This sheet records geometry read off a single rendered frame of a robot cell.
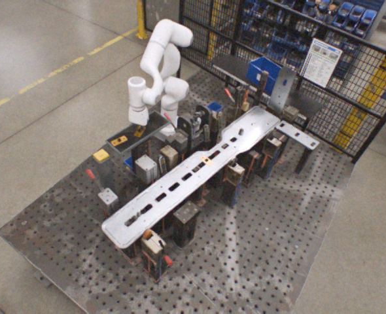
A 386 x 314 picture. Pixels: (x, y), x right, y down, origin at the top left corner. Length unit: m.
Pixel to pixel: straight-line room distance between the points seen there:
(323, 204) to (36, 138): 2.79
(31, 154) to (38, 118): 0.53
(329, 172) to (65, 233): 1.85
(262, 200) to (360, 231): 1.31
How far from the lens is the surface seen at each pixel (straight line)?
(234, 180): 1.86
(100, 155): 1.70
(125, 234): 1.60
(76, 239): 1.98
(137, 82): 1.56
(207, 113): 1.93
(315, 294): 2.78
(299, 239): 2.08
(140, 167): 1.70
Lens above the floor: 2.42
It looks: 49 degrees down
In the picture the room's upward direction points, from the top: 6 degrees clockwise
